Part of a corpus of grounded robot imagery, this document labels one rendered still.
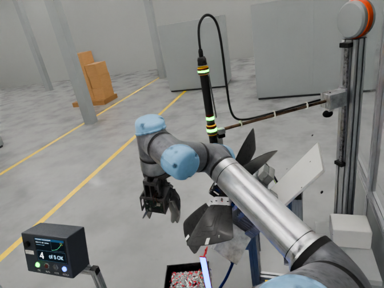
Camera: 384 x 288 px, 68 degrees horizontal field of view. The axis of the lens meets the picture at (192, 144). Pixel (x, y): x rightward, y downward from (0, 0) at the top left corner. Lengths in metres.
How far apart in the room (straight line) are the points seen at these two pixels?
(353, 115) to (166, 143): 1.13
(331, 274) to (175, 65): 8.54
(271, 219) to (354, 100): 1.06
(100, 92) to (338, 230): 8.55
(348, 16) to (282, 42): 5.23
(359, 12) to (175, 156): 1.08
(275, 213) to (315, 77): 6.33
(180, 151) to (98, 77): 8.82
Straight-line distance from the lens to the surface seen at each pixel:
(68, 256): 1.39
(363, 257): 1.64
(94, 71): 9.36
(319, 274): 0.48
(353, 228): 1.61
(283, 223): 0.60
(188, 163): 0.62
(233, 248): 1.45
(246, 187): 0.64
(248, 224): 1.44
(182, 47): 8.70
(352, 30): 1.49
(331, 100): 1.47
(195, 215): 1.58
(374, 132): 1.67
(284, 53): 6.73
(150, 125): 0.68
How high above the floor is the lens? 2.00
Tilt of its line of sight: 23 degrees down
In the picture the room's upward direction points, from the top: 10 degrees counter-clockwise
